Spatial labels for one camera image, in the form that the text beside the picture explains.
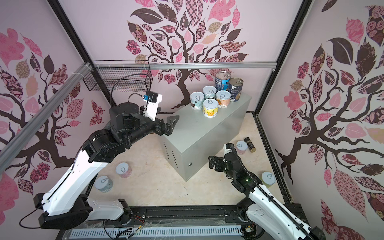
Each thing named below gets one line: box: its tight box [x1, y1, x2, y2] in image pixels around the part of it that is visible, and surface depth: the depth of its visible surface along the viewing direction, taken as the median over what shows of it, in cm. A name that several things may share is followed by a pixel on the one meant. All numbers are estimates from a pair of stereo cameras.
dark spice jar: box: [244, 137, 257, 153], surface depth 99 cm
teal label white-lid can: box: [202, 85, 217, 100], surface depth 77 cm
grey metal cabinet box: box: [160, 97, 252, 182], surface depth 71 cm
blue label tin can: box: [215, 70, 232, 93], surface depth 77 cm
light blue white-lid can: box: [190, 91, 205, 111], surface depth 74 cm
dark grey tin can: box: [228, 77, 244, 102], surface depth 75 cm
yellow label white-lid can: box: [202, 98, 219, 118], surface depth 71 cm
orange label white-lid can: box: [216, 90, 231, 109], surface depth 74 cm
